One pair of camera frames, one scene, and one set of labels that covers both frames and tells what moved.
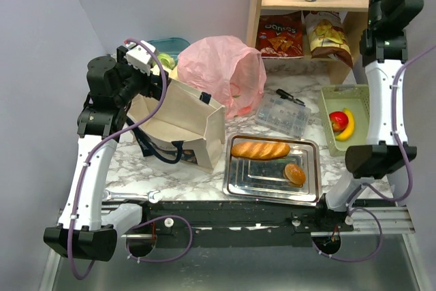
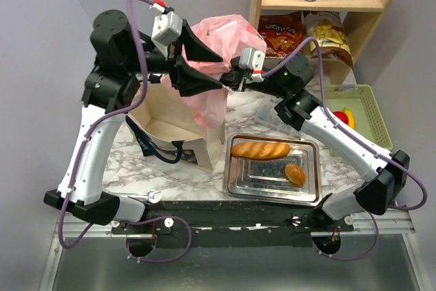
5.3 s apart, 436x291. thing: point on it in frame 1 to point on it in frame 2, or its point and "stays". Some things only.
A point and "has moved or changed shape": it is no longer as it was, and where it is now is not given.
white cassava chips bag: [327, 35] stays
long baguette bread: [259, 149] stays
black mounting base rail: [234, 223] stays
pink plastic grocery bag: [225, 69] has moved or changed shape
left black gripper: [152, 88] to [188, 80]
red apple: [339, 120] stays
